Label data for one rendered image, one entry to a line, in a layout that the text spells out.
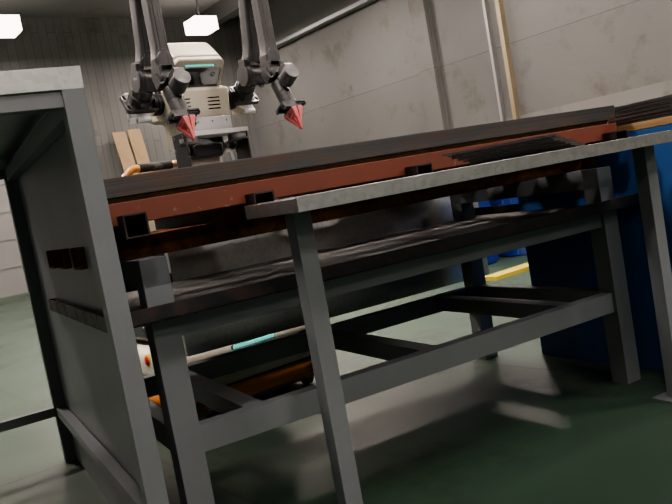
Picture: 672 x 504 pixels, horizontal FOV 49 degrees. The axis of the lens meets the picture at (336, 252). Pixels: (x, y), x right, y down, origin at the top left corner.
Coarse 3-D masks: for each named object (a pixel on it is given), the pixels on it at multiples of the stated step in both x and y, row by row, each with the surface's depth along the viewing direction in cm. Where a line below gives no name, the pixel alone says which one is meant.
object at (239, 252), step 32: (320, 224) 264; (352, 224) 270; (384, 224) 277; (416, 224) 284; (192, 256) 241; (224, 256) 246; (256, 256) 252; (288, 256) 257; (384, 288) 276; (416, 288) 284; (256, 320) 251; (288, 320) 257; (192, 352) 240
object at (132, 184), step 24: (528, 120) 208; (552, 120) 212; (576, 120) 217; (600, 120) 222; (360, 144) 181; (384, 144) 184; (408, 144) 188; (432, 144) 191; (192, 168) 160; (216, 168) 163; (240, 168) 166; (264, 168) 168; (288, 168) 171; (120, 192) 153; (144, 192) 155
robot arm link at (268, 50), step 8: (256, 0) 264; (264, 0) 265; (256, 8) 265; (264, 8) 265; (256, 16) 266; (264, 16) 265; (256, 24) 267; (264, 24) 265; (264, 32) 265; (272, 32) 267; (264, 40) 265; (272, 40) 266; (264, 48) 266; (272, 48) 266; (264, 56) 265; (272, 56) 266; (264, 64) 266; (272, 64) 268; (280, 64) 268; (272, 72) 266
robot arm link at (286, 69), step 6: (282, 66) 261; (288, 66) 260; (294, 66) 261; (264, 72) 266; (276, 72) 263; (282, 72) 260; (288, 72) 258; (294, 72) 260; (264, 78) 267; (270, 78) 265; (282, 78) 260; (288, 78) 259; (294, 78) 260; (282, 84) 262; (288, 84) 262
